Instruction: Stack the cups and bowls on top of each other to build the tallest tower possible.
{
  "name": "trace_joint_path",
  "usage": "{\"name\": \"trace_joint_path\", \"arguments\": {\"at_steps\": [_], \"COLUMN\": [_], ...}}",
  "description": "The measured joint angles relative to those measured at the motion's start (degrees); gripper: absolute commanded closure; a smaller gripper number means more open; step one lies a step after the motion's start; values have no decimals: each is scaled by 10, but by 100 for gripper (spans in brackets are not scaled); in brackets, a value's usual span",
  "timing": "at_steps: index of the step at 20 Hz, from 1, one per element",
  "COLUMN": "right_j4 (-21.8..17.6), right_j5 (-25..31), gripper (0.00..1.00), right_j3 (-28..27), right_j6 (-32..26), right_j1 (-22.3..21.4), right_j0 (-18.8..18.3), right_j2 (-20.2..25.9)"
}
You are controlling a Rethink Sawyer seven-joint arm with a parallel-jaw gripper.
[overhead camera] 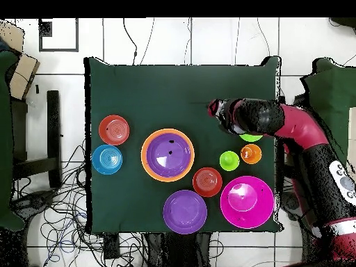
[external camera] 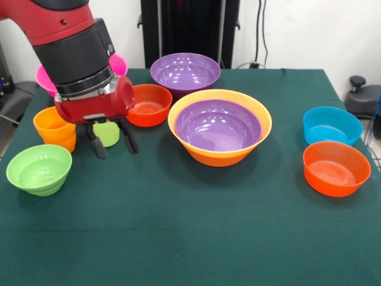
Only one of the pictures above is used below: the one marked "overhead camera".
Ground green cup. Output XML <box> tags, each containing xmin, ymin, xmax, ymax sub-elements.
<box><xmin>218</xmin><ymin>150</ymin><xmax>241</xmax><ymax>172</ymax></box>

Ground purple bowl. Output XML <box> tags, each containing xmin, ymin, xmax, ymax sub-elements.
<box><xmin>163</xmin><ymin>189</ymin><xmax>209</xmax><ymax>235</ymax></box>
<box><xmin>146</xmin><ymin>132</ymin><xmax>192</xmax><ymax>178</ymax></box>

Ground large orange bowl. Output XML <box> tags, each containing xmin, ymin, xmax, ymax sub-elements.
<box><xmin>140</xmin><ymin>128</ymin><xmax>195</xmax><ymax>183</ymax></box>

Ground small green bowl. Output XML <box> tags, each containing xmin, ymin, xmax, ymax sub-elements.
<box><xmin>238</xmin><ymin>133</ymin><xmax>264</xmax><ymax>143</ymax></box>

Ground dark green tablecloth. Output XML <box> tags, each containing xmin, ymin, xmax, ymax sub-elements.
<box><xmin>300</xmin><ymin>57</ymin><xmax>356</xmax><ymax>168</ymax></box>
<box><xmin>0</xmin><ymin>51</ymin><xmax>26</xmax><ymax>232</ymax></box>
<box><xmin>83</xmin><ymin>56</ymin><xmax>282</xmax><ymax>234</ymax></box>

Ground orange cup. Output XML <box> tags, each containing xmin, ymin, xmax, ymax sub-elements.
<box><xmin>240</xmin><ymin>143</ymin><xmax>263</xmax><ymax>165</ymax></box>

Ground small red bowl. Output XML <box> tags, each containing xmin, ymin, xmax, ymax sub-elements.
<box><xmin>192</xmin><ymin>166</ymin><xmax>223</xmax><ymax>198</ymax></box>
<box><xmin>98</xmin><ymin>114</ymin><xmax>131</xmax><ymax>146</ymax></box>

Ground large pink bowl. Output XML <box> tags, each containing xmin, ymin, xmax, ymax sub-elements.
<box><xmin>220</xmin><ymin>175</ymin><xmax>275</xmax><ymax>229</ymax></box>

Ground small blue bowl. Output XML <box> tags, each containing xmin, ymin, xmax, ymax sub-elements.
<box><xmin>91</xmin><ymin>144</ymin><xmax>124</xmax><ymax>176</ymax></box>

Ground grey floor stand base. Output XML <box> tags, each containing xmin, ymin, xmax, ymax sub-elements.
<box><xmin>12</xmin><ymin>188</ymin><xmax>58</xmax><ymax>220</ymax></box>
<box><xmin>280</xmin><ymin>191</ymin><xmax>305</xmax><ymax>222</ymax></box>

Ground white box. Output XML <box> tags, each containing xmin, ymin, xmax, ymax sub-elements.
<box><xmin>346</xmin><ymin>106</ymin><xmax>356</xmax><ymax>170</ymax></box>

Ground black stand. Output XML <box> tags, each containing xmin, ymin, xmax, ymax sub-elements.
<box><xmin>10</xmin><ymin>90</ymin><xmax>63</xmax><ymax>190</ymax></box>

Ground black power adapter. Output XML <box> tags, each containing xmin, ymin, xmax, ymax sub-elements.
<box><xmin>103</xmin><ymin>234</ymin><xmax>121</xmax><ymax>260</ymax></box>

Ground cardboard box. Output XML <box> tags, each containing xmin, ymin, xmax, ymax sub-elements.
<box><xmin>0</xmin><ymin>19</ymin><xmax>26</xmax><ymax>53</ymax></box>
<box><xmin>8</xmin><ymin>53</ymin><xmax>41</xmax><ymax>101</ymax></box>

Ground black floor cable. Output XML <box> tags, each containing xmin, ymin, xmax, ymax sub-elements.
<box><xmin>122</xmin><ymin>17</ymin><xmax>138</xmax><ymax>66</ymax></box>

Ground black floor frame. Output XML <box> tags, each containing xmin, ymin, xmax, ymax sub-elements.
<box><xmin>38</xmin><ymin>17</ymin><xmax>79</xmax><ymax>53</ymax></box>

